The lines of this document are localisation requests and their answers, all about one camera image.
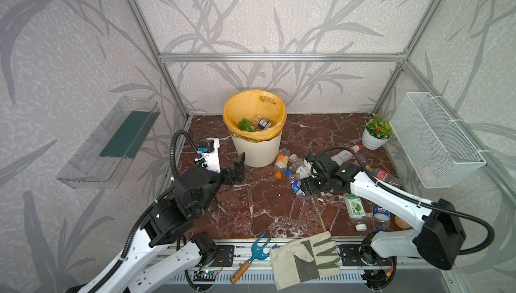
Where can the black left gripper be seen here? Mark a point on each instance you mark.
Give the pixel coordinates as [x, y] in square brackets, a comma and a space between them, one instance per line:
[238, 170]

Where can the blue garden hand fork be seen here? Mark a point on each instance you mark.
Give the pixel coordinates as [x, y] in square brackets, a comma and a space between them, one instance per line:
[257, 253]

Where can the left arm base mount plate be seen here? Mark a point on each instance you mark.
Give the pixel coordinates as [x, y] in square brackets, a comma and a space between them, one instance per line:
[223, 256]

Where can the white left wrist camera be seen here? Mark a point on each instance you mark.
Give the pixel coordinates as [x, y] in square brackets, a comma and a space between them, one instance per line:
[207, 155]

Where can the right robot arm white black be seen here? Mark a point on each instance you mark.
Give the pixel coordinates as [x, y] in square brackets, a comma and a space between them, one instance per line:
[436, 234]

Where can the green circuit board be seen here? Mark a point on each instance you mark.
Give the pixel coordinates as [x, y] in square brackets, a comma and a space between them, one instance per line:
[205, 275]

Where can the blue pepsi label bottle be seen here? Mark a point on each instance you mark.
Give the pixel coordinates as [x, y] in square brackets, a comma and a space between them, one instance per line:
[295, 184]

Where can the orange cap small bottle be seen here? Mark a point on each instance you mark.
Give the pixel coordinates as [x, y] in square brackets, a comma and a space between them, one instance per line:
[281, 163]

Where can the yellow bin liner bag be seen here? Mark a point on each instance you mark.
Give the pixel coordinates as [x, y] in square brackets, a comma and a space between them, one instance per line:
[250, 103]

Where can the blue cap pepsi bottle front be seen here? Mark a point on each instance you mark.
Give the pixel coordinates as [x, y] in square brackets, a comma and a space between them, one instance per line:
[381, 218]

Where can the green plastic soda bottle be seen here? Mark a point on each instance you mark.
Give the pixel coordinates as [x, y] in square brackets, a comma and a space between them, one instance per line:
[246, 125]

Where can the white wire mesh basket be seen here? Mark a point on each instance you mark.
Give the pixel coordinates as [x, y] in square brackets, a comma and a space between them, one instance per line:
[436, 146]

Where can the white plastic trash bin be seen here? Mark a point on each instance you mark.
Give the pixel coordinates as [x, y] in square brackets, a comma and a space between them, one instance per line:
[257, 154]

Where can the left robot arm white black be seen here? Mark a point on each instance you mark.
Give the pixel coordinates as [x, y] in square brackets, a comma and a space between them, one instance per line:
[166, 220]

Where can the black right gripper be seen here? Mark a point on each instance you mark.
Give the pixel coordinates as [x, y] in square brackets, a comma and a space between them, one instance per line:
[306, 184]

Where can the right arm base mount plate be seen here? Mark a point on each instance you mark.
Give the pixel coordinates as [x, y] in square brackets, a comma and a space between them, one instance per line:
[350, 255]

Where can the white label vitamin bottle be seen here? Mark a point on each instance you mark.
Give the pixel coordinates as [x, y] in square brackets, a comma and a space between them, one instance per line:
[295, 162]

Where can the lime label clear bottle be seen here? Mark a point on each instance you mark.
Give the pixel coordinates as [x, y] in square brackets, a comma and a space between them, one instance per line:
[356, 212]

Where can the beige green work glove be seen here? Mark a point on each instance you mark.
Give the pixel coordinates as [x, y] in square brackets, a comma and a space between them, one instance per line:
[305, 259]

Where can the potted plant white pot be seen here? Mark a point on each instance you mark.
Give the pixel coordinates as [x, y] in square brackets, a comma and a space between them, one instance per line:
[377, 132]

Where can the red cap white bottle right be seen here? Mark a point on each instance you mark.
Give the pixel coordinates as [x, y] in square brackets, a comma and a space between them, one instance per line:
[344, 155]

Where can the clear acrylic wall shelf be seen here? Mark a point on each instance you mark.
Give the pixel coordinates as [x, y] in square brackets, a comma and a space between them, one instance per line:
[107, 154]

